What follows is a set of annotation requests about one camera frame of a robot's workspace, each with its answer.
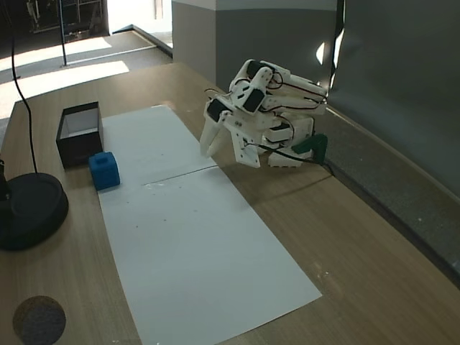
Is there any blue cube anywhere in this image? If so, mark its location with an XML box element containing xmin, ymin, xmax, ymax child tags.
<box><xmin>88</xmin><ymin>151</ymin><xmax>122</xmax><ymax>191</ymax></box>

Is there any dark brown open box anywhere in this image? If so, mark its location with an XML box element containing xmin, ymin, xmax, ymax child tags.
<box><xmin>55</xmin><ymin>101</ymin><xmax>105</xmax><ymax>169</ymax></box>

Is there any white paper sheet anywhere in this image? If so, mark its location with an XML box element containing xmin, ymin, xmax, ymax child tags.
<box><xmin>100</xmin><ymin>104</ymin><xmax>218</xmax><ymax>188</ymax></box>
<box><xmin>96</xmin><ymin>167</ymin><xmax>323</xmax><ymax>345</ymax></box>

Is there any green table clamp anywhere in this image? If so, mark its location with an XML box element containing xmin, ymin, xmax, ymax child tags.
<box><xmin>290</xmin><ymin>133</ymin><xmax>328</xmax><ymax>162</ymax></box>

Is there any dark grey backdrop sheet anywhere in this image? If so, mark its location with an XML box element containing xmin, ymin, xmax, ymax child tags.
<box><xmin>328</xmin><ymin>0</ymin><xmax>460</xmax><ymax>201</ymax></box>

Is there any dark grey table ledge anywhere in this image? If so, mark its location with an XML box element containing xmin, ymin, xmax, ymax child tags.
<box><xmin>316</xmin><ymin>103</ymin><xmax>460</xmax><ymax>288</ymax></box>

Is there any thin background pole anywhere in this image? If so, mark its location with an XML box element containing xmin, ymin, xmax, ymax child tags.
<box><xmin>58</xmin><ymin>0</ymin><xmax>70</xmax><ymax>68</ymax></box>

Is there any black round stand base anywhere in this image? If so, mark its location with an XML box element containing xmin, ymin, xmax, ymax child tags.
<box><xmin>0</xmin><ymin>157</ymin><xmax>70</xmax><ymax>252</ymax></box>

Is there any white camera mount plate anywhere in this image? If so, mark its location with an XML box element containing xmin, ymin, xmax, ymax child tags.
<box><xmin>232</xmin><ymin>129</ymin><xmax>262</xmax><ymax>170</ymax></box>

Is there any black camera cable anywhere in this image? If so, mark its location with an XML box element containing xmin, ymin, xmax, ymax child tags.
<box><xmin>247</xmin><ymin>141</ymin><xmax>336</xmax><ymax>177</ymax></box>

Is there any black stand cable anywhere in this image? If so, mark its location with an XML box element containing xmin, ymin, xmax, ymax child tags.
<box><xmin>9</xmin><ymin>0</ymin><xmax>39</xmax><ymax>175</ymax></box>

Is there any round table cable hole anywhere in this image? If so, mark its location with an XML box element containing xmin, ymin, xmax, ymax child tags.
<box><xmin>13</xmin><ymin>295</ymin><xmax>68</xmax><ymax>345</ymax></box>

